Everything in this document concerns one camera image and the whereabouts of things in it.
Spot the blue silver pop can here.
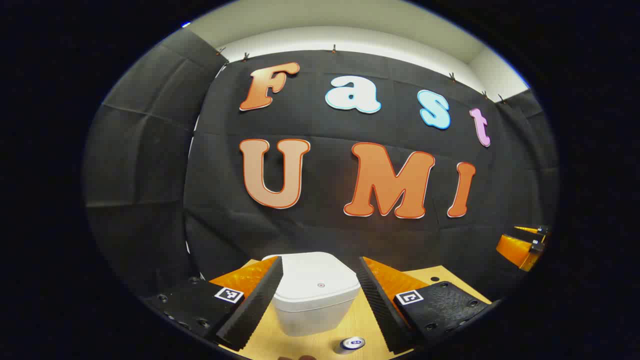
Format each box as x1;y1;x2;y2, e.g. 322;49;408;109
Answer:
334;336;366;356

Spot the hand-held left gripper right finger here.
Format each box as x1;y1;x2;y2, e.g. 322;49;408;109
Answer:
356;256;493;356

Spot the white desktop garbage bin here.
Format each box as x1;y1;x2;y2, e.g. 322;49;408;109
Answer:
261;251;362;338

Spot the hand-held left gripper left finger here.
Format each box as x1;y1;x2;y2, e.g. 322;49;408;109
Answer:
142;256;284;352

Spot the wooden desktop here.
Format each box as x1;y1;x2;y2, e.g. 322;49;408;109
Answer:
200;258;493;360

